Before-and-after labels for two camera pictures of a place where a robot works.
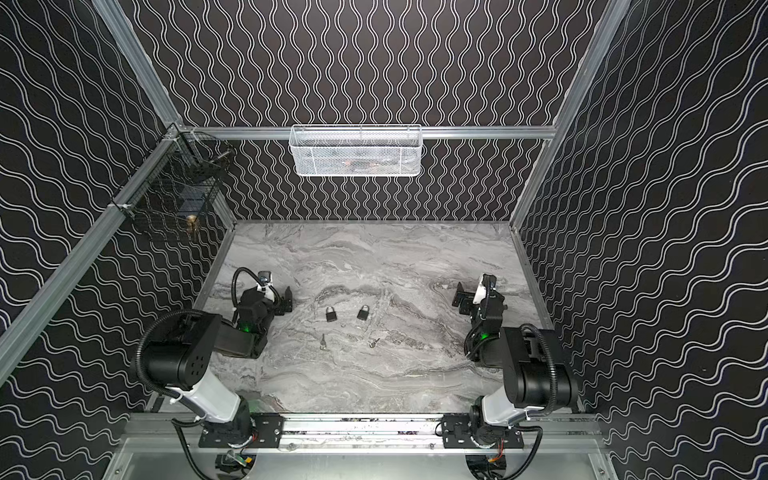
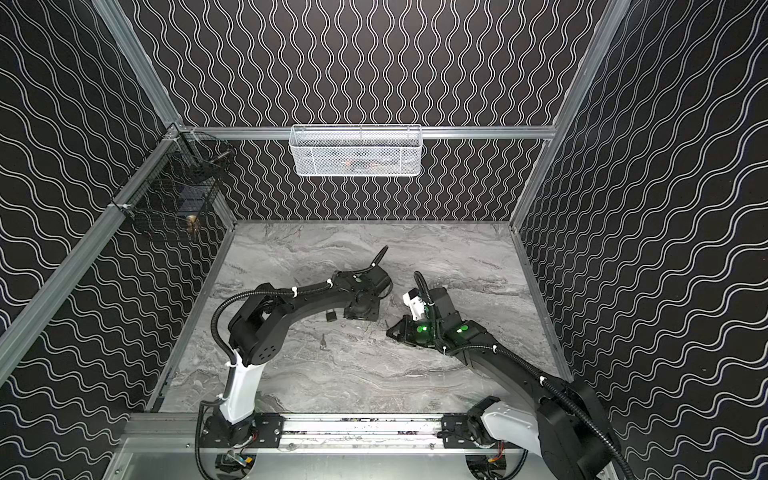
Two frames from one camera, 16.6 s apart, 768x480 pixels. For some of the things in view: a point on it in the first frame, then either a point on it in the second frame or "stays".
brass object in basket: [190, 223] stays
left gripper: [275, 301] to [365, 306]
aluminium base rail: [361, 434] stays
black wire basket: [174, 187] stays
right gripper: [474, 301] to [402, 327]
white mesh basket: [355, 150] stays
